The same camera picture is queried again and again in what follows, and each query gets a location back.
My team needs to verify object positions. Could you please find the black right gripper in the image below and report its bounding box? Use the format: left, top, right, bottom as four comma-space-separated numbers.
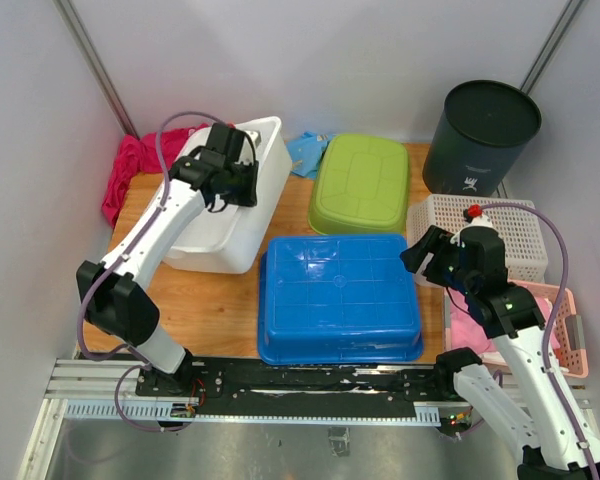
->
401, 224, 475, 294

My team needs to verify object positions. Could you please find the white plastic tub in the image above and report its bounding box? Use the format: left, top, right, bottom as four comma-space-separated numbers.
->
163, 116, 292, 274

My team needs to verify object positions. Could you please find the blue plastic bin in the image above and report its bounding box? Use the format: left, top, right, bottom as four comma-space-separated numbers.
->
257, 233, 424, 366

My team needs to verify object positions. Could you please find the green plastic basin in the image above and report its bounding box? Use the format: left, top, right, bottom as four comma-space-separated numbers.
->
308, 133, 409, 235

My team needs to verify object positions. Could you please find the white perforated plastic basket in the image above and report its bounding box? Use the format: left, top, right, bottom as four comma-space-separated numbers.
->
406, 194, 548, 283

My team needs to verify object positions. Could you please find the large dark blue cylindrical container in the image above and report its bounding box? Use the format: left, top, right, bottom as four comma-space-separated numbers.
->
422, 80, 542, 197

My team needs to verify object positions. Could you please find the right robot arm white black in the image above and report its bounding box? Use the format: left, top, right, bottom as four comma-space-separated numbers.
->
400, 222, 600, 479

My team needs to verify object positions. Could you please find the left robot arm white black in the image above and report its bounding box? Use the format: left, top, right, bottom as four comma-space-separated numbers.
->
76, 122, 259, 396

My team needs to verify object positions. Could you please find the blue printed cloth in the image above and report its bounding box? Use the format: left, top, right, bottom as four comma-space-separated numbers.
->
286, 131, 336, 180

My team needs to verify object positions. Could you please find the pink towel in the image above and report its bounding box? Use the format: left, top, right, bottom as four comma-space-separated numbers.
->
447, 289, 556, 354

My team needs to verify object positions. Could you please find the magenta object behind bins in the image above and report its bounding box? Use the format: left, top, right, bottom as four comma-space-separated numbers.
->
101, 123, 208, 227

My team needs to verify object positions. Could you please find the pink perforated basket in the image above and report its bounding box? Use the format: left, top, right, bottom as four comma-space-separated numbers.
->
443, 280, 589, 378

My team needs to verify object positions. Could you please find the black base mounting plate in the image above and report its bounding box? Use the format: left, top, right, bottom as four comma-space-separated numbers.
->
135, 357, 463, 423

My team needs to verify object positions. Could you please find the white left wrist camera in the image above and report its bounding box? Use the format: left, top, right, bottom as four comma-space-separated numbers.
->
245, 129, 263, 149

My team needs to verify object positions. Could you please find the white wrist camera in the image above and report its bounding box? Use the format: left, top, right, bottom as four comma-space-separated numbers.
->
245, 129, 263, 149
461, 213, 494, 235

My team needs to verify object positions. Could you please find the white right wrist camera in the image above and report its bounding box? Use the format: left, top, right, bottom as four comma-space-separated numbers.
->
461, 213, 494, 235

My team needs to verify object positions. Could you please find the white slotted cable duct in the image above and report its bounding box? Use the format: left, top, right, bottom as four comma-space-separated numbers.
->
65, 400, 441, 427

